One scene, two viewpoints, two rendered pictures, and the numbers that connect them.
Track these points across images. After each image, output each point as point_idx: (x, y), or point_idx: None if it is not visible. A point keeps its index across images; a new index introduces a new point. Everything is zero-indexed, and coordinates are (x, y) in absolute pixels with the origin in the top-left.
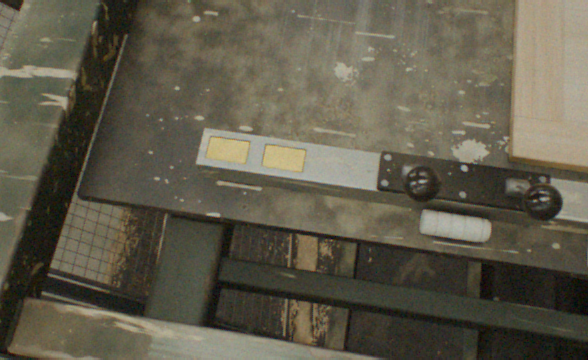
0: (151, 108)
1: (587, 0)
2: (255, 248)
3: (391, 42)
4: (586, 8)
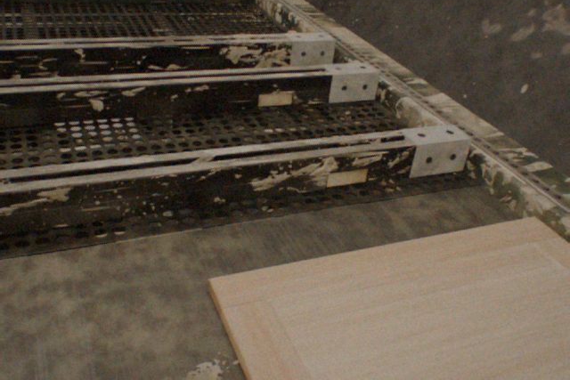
0: None
1: (335, 368)
2: None
3: None
4: (339, 378)
